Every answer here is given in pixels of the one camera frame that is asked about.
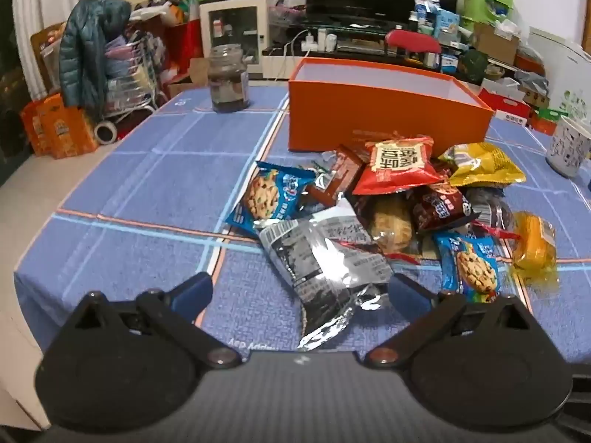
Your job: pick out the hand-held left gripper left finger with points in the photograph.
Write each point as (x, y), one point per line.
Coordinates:
(191, 293)

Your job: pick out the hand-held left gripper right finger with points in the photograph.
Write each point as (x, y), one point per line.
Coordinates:
(408, 293)

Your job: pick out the brown brick-patterned snack packet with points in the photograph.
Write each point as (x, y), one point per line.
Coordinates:
(337, 170)

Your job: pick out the orange cardboard box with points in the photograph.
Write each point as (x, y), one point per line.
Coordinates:
(369, 115)

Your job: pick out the blue cookie packet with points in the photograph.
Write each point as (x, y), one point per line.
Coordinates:
(268, 194)
(471, 267)

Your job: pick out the clear cracker packet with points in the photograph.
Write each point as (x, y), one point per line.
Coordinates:
(390, 226)

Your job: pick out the dark brown cookie packet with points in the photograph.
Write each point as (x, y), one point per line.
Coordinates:
(438, 207)

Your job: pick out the silver foil snack packet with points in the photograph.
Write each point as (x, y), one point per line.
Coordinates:
(314, 258)

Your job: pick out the blue checked tablecloth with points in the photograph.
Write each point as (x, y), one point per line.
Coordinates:
(138, 194)

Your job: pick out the clear packet of dark biscuits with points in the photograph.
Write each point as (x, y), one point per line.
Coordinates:
(494, 212)

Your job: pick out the red snack packet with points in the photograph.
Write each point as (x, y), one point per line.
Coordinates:
(397, 161)

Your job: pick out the yellow cake packet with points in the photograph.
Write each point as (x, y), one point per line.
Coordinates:
(535, 244)

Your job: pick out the yellow snack packet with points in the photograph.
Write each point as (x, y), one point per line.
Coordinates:
(485, 164)

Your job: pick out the tape roll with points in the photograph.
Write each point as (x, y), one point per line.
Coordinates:
(98, 134)

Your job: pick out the glass jar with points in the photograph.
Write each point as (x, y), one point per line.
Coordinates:
(226, 87)

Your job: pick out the orange carton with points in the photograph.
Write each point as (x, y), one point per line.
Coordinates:
(60, 129)

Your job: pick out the red and white box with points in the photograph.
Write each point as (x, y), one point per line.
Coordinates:
(503, 101)

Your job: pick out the white patterned cup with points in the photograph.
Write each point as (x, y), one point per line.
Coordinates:
(568, 147)

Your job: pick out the dark green bag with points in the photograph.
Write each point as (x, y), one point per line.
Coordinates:
(473, 67)

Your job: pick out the red chair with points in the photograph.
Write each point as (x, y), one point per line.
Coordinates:
(411, 41)

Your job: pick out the dark teal puffer jacket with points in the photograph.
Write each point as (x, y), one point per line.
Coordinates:
(87, 55)

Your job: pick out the black glass television stand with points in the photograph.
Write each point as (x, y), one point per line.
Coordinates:
(360, 32)

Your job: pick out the white power strip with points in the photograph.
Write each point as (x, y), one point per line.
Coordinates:
(318, 41)

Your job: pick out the white chest freezer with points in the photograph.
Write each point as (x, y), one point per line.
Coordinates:
(558, 69)

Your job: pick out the white glass-door cabinet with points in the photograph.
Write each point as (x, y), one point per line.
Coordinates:
(259, 32)

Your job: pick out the blue and white carton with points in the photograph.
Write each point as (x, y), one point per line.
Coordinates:
(445, 21)

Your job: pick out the white curtain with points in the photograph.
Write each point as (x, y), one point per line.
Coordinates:
(41, 0)

